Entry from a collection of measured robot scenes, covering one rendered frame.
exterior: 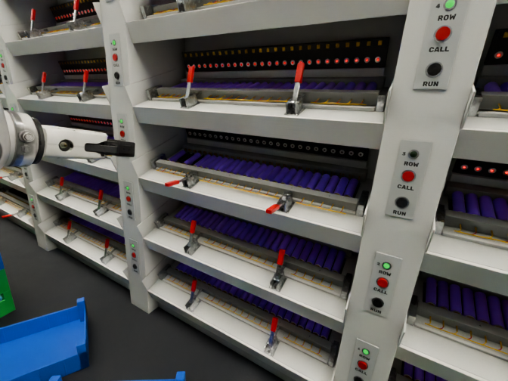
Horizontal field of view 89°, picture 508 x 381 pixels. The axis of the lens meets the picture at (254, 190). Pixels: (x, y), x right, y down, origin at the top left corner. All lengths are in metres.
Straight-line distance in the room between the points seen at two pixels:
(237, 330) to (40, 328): 0.61
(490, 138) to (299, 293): 0.44
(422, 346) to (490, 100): 0.42
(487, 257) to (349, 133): 0.28
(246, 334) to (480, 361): 0.49
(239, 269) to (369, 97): 0.48
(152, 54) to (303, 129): 0.50
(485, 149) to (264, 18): 0.41
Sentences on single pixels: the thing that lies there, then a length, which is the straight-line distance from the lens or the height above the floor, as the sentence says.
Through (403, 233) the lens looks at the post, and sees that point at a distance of 0.49.
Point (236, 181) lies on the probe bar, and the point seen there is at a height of 0.52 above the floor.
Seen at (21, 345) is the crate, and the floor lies 0.00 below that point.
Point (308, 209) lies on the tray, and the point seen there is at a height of 0.49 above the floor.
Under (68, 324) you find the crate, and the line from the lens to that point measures 1.09.
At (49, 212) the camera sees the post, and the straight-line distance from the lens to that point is 1.51.
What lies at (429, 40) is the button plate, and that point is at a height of 0.79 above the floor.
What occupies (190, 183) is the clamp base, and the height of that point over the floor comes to 0.50.
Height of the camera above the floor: 0.68
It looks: 17 degrees down
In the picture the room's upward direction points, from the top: 3 degrees clockwise
